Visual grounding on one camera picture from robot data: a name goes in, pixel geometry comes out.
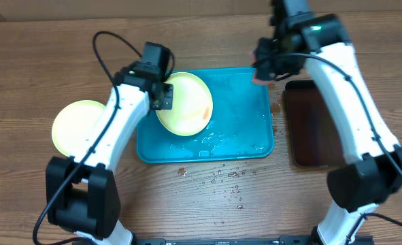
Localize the pink green scrub sponge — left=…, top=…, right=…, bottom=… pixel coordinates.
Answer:
left=249, top=50, right=273, bottom=86

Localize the yellow plate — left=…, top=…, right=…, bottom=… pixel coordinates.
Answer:
left=156, top=72, right=214, bottom=136
left=51, top=100, right=105, bottom=157

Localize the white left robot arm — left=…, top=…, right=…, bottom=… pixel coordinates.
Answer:
left=33, top=61, right=174, bottom=244

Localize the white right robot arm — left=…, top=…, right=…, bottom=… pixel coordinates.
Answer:
left=252, top=36, right=402, bottom=244

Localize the teal plastic tray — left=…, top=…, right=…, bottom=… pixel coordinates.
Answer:
left=136, top=67, right=274, bottom=163

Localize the black water tray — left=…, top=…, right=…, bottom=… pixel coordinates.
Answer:
left=284, top=80, right=346, bottom=167

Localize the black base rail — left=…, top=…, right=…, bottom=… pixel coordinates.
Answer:
left=122, top=235, right=318, bottom=245

